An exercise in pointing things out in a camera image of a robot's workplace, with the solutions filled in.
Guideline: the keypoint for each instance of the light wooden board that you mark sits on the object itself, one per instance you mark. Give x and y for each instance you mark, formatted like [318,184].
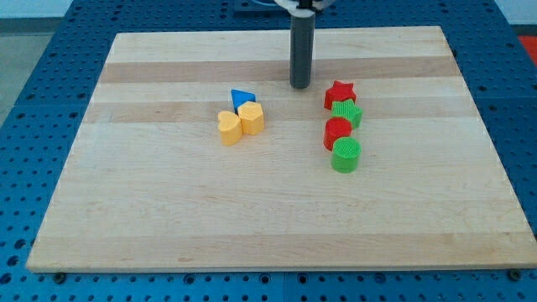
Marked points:
[149,187]

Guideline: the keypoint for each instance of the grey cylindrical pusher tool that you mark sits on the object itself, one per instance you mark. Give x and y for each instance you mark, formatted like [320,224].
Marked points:
[302,32]

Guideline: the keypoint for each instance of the red cylinder block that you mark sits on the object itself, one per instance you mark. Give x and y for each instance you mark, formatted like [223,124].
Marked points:
[336,127]

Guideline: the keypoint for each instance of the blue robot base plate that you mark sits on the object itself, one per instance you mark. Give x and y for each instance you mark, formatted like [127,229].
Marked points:
[252,7]

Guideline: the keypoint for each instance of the green cylinder block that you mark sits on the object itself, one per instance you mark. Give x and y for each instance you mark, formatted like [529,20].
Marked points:
[345,156]

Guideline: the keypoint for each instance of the green star block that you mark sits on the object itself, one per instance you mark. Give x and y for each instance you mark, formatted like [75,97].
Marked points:
[348,110]

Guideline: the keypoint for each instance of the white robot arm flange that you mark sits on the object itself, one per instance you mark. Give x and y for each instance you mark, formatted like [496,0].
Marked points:
[304,8]

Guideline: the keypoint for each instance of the yellow heart block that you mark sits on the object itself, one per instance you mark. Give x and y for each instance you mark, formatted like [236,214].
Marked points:
[230,127]

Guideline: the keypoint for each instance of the blue triangle block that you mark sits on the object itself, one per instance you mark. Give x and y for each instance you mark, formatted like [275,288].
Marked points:
[240,97]

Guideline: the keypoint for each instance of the red star block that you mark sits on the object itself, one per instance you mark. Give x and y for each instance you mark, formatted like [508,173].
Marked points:
[339,92]

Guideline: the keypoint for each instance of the yellow hexagon block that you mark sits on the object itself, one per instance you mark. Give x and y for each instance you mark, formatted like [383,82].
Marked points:
[252,118]

